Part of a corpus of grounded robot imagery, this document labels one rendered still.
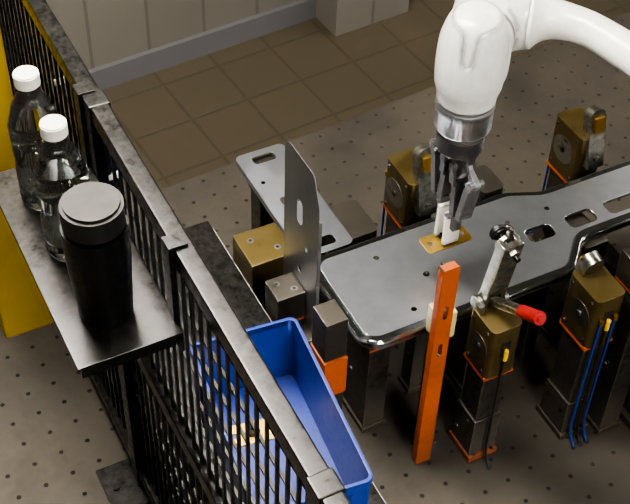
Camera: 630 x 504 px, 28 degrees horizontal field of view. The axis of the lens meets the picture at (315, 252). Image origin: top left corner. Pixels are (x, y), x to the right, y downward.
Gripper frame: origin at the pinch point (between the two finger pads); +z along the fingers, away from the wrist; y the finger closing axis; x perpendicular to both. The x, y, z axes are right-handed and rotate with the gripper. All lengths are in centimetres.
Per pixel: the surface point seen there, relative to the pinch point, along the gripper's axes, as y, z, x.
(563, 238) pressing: -3.0, 11.0, -23.2
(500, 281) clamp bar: -16.1, -1.4, 0.4
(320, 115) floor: 151, 110, -58
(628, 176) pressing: 5.3, 10.9, -43.5
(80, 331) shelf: -24, -32, 68
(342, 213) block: 21.0, 13.0, 8.0
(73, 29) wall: 194, 85, 7
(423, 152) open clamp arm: 16.4, -0.4, -4.9
